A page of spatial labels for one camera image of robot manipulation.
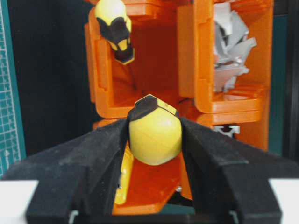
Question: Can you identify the silver aluminium brackets pile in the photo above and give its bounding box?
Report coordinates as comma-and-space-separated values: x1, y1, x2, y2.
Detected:
213, 2, 256, 92

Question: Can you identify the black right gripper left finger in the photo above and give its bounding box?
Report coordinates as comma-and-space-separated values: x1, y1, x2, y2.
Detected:
2, 119, 128, 223

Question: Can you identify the black aluminium extrusion profile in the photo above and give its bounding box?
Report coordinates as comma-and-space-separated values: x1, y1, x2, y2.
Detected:
213, 125, 240, 138

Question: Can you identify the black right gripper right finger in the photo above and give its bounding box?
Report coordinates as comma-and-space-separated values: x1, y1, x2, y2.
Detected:
180, 118, 299, 222

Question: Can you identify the yellow black screwdriver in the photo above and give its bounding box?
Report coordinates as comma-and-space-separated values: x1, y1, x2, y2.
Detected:
127, 94, 182, 166
95, 0, 135, 65

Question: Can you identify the orange container rack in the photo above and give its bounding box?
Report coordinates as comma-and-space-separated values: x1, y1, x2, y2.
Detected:
84, 0, 274, 215

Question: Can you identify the black table mat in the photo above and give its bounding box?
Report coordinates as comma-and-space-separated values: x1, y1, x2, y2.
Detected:
7, 0, 99, 155

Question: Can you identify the green cutting mat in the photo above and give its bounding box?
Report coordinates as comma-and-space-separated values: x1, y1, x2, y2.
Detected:
0, 0, 26, 177

